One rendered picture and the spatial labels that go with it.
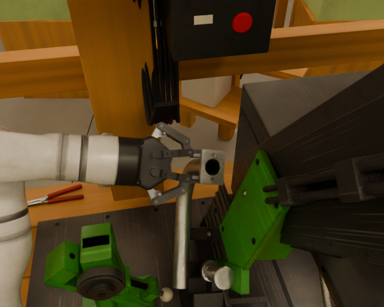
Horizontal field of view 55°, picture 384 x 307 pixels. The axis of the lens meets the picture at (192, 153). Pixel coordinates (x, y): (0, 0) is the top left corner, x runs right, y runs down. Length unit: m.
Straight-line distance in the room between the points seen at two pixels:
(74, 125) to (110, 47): 2.04
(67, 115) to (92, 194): 1.84
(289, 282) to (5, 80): 0.76
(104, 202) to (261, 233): 0.56
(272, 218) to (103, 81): 0.43
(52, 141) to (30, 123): 2.34
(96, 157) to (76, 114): 2.32
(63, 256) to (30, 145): 0.20
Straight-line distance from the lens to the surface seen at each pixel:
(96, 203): 1.04
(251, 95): 0.76
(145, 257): 0.90
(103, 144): 0.54
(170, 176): 0.57
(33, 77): 0.89
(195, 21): 0.61
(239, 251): 0.65
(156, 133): 0.58
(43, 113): 2.94
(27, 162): 0.54
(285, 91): 0.79
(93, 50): 0.74
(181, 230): 0.71
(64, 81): 0.89
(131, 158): 0.54
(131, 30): 0.72
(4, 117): 3.02
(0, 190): 0.59
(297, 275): 0.90
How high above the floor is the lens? 1.67
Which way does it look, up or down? 44 degrees down
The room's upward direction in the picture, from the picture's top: straight up
